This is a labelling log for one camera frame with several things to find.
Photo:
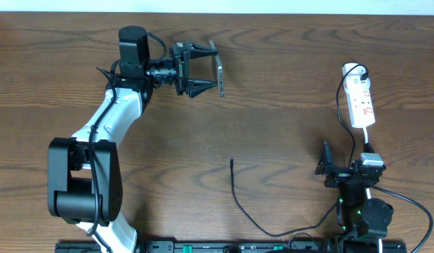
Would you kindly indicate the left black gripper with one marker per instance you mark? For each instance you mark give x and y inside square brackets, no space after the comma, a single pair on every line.
[182,69]

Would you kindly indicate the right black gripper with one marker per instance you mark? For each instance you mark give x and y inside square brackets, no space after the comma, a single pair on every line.
[326,166]

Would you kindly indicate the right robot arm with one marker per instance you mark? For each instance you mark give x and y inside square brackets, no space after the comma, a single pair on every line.
[364,219]

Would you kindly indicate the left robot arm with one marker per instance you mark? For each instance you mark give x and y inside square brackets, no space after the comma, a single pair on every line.
[84,177]

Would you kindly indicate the white power strip socket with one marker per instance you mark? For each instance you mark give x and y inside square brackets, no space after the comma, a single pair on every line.
[356,85]

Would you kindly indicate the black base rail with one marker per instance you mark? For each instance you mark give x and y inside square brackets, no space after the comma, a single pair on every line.
[226,247]

